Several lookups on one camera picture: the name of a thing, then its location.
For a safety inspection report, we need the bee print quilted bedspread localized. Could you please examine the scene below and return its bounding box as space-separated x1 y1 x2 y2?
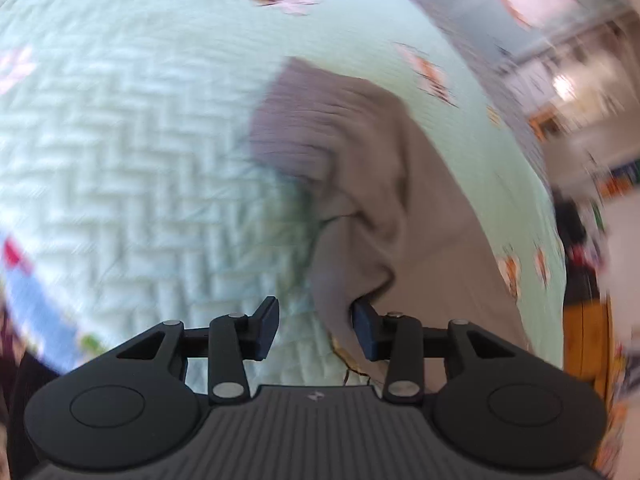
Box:
0 0 568 401

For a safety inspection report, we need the wooden desk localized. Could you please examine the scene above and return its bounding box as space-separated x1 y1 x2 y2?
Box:
562 300 617 480

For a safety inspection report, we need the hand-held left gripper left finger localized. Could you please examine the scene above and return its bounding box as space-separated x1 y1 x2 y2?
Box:
116 296 280 404

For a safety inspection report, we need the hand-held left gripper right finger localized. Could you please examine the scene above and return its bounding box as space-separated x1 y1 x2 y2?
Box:
351 300 521 404

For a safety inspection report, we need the grey hooded jacket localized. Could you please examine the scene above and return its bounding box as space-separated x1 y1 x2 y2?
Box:
249 57 533 393

